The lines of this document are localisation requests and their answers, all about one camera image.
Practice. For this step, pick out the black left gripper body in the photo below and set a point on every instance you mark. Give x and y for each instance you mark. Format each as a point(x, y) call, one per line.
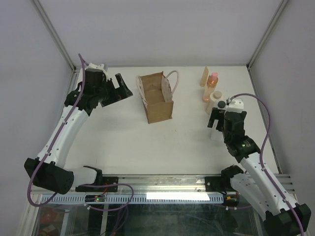
point(101, 91)

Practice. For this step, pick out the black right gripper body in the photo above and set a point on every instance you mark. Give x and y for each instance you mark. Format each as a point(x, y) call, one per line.
point(227, 137)

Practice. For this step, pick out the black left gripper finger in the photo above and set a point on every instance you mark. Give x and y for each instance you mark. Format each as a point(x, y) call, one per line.
point(110, 100)
point(123, 91)

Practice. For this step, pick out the cream round bottle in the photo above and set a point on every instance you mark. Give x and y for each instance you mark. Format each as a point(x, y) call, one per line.
point(214, 96)

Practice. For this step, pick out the white bottle black cap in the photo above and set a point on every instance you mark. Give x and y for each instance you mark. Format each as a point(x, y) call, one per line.
point(218, 106)
point(216, 135)

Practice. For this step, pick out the orange bottle pink cap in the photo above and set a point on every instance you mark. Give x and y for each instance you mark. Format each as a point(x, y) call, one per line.
point(210, 86)

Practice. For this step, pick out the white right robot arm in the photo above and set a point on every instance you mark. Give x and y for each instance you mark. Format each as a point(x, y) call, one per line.
point(282, 215)

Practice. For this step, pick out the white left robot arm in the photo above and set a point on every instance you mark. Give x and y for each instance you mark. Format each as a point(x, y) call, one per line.
point(47, 170)

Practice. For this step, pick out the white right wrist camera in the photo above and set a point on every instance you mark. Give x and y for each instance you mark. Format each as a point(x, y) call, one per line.
point(234, 105)

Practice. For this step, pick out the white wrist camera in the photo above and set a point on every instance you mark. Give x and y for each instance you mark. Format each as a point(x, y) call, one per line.
point(100, 67)
point(234, 105)

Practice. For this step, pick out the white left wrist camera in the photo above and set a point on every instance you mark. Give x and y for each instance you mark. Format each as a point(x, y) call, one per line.
point(100, 67)

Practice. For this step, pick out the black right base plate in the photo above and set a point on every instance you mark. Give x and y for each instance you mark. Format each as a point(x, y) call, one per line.
point(218, 184)

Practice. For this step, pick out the slotted cable duct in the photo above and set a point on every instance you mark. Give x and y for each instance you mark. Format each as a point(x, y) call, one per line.
point(149, 198)

